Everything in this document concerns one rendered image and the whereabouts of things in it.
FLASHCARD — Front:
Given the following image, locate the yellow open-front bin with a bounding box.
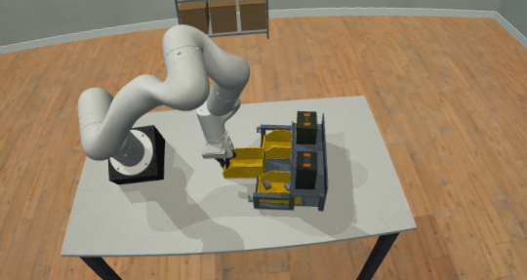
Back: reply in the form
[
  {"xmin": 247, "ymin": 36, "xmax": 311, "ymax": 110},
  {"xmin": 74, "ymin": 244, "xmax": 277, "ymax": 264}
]
[
  {"xmin": 258, "ymin": 171, "xmax": 302, "ymax": 204},
  {"xmin": 263, "ymin": 130, "xmax": 292, "ymax": 159},
  {"xmin": 223, "ymin": 147, "xmax": 266, "ymax": 179}
]

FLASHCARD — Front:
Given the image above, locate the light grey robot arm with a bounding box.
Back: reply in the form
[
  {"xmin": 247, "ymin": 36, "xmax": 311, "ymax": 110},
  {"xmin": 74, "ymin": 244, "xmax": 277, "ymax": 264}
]
[{"xmin": 78, "ymin": 24, "xmax": 251, "ymax": 176}]

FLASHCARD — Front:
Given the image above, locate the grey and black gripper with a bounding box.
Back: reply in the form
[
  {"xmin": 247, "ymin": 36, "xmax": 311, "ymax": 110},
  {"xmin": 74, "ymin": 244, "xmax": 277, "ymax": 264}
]
[{"xmin": 216, "ymin": 135, "xmax": 236, "ymax": 169}]

